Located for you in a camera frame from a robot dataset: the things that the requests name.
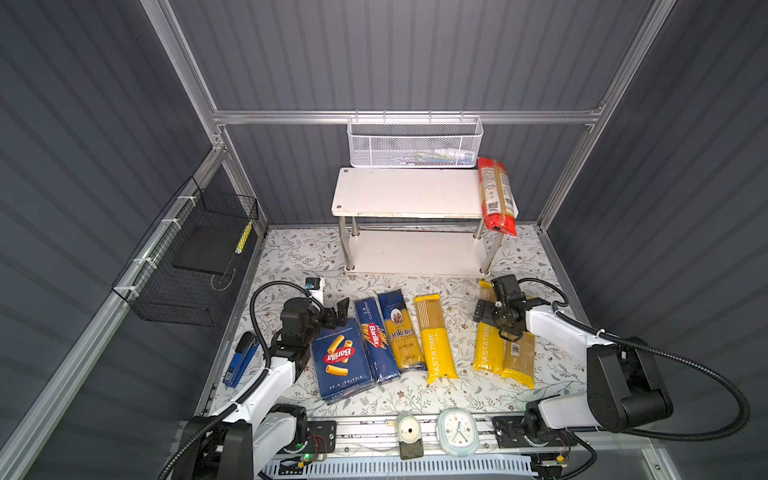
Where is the yellow Pastatime spaghetti bag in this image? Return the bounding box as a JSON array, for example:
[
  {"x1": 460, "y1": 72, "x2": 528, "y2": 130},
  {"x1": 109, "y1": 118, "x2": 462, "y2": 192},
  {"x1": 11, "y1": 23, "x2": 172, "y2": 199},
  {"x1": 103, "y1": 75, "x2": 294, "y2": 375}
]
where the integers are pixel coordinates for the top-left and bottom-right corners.
[
  {"x1": 414, "y1": 294, "x2": 458, "y2": 385},
  {"x1": 473, "y1": 280, "x2": 505, "y2": 375}
]

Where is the red spaghetti bag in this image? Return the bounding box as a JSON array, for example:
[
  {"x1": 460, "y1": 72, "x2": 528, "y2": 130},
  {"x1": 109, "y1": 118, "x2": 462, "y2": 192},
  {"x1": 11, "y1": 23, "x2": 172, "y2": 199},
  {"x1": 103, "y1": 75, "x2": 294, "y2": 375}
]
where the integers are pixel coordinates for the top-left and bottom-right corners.
[{"x1": 477, "y1": 157, "x2": 519, "y2": 237}]

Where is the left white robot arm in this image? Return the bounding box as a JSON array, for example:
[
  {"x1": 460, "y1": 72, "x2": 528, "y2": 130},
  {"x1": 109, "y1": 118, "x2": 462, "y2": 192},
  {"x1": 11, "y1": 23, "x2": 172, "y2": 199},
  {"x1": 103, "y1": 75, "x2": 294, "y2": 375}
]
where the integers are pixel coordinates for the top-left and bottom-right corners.
[{"x1": 158, "y1": 291, "x2": 350, "y2": 479}]

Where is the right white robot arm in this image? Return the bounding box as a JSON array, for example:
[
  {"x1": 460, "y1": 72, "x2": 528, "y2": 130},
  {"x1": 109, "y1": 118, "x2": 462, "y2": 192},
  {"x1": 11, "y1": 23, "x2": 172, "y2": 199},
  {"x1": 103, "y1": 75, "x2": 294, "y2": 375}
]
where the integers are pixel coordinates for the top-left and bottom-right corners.
[{"x1": 474, "y1": 275, "x2": 674, "y2": 445}]

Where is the large blue Barilla pasta box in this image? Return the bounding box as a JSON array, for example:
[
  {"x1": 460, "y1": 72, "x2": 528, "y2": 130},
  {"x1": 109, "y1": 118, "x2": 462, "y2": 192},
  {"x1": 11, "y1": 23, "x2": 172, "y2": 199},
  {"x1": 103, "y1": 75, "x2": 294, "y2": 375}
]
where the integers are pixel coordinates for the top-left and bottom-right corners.
[{"x1": 311, "y1": 318, "x2": 374, "y2": 404}]

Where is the white two-tier shelf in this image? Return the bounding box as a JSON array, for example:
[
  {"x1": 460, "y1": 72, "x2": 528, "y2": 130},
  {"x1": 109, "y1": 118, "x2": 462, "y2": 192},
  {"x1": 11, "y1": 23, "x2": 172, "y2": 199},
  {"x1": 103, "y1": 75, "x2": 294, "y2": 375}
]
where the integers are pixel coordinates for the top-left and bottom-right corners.
[{"x1": 331, "y1": 167, "x2": 503, "y2": 277}]

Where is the yellow spaghetti bag back side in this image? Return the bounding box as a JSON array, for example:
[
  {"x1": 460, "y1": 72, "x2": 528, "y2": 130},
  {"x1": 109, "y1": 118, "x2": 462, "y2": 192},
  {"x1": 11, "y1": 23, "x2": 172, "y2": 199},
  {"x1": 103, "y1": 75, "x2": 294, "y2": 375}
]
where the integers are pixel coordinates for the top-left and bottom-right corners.
[{"x1": 500, "y1": 332, "x2": 536, "y2": 389}]

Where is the blue stapler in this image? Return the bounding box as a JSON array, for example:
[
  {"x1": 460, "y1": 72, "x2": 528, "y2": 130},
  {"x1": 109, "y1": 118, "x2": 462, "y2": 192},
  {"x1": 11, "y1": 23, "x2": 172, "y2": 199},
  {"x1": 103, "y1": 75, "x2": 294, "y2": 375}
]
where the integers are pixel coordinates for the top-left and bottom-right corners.
[{"x1": 222, "y1": 331, "x2": 260, "y2": 388}]

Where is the narrow blue Barilla spaghetti box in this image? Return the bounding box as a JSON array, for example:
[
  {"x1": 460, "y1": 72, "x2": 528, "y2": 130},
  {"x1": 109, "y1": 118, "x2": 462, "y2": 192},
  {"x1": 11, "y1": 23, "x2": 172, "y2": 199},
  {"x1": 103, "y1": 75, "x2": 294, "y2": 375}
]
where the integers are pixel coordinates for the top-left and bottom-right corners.
[{"x1": 354, "y1": 297, "x2": 400, "y2": 384}]

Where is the blue yellow spaghetti bag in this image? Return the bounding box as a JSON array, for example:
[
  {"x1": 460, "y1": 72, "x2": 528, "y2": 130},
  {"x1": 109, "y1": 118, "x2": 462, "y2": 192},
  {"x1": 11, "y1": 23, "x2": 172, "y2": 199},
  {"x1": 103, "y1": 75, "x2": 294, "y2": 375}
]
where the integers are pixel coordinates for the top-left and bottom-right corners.
[{"x1": 377, "y1": 290, "x2": 427, "y2": 372}]

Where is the yellow green marker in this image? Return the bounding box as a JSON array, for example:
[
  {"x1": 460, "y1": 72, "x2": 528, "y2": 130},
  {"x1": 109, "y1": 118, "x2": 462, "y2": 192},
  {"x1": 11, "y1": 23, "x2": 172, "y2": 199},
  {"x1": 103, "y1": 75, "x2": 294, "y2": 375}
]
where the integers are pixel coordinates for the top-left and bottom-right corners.
[{"x1": 234, "y1": 220, "x2": 253, "y2": 255}]

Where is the white analog clock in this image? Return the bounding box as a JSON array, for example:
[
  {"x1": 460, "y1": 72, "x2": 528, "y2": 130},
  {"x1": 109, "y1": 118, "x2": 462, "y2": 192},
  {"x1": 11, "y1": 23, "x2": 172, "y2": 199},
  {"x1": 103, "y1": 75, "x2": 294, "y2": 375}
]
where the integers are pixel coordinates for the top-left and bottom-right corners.
[{"x1": 436, "y1": 408, "x2": 479, "y2": 457}]

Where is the round white timer device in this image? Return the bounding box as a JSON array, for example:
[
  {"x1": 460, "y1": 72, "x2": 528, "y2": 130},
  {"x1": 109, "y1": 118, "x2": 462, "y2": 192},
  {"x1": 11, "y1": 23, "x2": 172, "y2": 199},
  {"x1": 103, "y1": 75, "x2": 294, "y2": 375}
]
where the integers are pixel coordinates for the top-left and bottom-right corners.
[{"x1": 395, "y1": 414, "x2": 424, "y2": 461}]

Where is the white tube in basket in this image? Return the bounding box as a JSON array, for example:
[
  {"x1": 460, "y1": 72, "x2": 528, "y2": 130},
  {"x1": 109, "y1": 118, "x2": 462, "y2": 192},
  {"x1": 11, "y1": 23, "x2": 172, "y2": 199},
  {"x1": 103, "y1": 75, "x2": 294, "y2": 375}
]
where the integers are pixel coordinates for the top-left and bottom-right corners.
[{"x1": 417, "y1": 148, "x2": 477, "y2": 166}]

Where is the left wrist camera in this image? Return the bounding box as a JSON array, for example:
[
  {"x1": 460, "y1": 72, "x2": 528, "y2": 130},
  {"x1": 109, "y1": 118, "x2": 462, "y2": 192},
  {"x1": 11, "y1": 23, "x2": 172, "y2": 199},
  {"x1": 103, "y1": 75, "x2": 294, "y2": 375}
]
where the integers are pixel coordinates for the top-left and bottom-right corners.
[{"x1": 305, "y1": 277, "x2": 326, "y2": 304}]

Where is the black wire basket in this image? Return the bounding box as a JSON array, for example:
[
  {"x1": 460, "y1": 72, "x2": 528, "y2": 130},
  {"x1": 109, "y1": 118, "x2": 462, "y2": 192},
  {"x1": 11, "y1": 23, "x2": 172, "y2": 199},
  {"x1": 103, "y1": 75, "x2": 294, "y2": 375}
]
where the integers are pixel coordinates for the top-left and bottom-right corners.
[{"x1": 113, "y1": 179, "x2": 259, "y2": 327}]

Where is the white wire mesh basket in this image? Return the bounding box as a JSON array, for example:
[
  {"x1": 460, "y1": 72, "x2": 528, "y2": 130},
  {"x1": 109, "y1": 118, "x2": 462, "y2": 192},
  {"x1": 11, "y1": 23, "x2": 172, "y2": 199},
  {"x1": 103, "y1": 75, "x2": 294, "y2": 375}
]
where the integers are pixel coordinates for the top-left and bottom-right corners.
[{"x1": 346, "y1": 117, "x2": 484, "y2": 169}]

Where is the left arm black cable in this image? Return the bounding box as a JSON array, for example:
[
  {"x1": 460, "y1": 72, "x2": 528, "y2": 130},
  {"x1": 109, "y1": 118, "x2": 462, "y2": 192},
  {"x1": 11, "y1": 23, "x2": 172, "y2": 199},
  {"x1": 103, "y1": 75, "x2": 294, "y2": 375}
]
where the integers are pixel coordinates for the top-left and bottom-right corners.
[{"x1": 155, "y1": 279, "x2": 316, "y2": 480}]

